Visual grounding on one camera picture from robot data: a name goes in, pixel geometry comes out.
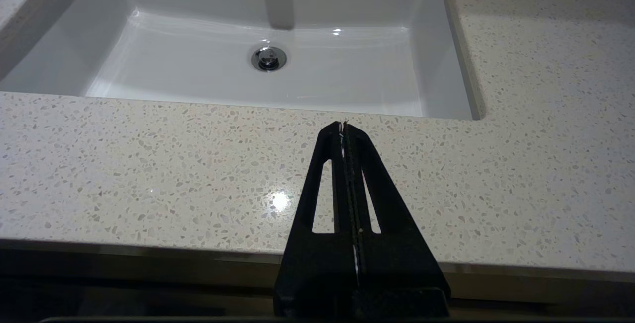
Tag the chrome drain stopper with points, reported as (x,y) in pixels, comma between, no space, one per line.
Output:
(268,58)

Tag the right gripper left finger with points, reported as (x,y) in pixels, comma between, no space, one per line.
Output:
(317,268)

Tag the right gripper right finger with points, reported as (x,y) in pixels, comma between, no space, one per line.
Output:
(397,268)

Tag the white sink basin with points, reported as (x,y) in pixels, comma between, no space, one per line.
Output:
(198,65)

